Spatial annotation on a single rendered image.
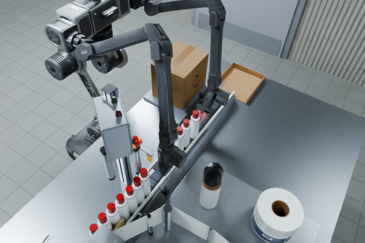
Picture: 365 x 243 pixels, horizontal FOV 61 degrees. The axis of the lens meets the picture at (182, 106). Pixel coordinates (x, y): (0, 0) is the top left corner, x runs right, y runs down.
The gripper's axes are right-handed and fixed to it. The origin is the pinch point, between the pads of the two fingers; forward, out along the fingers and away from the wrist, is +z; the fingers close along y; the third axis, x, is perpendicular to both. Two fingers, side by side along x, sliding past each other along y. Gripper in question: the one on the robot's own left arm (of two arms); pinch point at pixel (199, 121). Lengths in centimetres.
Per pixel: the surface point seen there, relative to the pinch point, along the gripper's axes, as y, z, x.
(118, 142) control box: -2, 4, -75
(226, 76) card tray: -10, -28, 50
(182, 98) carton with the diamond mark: -18.0, -6.3, 6.0
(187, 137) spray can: 1.7, 7.7, -15.3
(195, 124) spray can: 1.9, 0.0, -11.8
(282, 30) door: -14, -95, 203
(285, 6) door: -19, -117, 185
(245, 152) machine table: 29.9, 6.2, 9.1
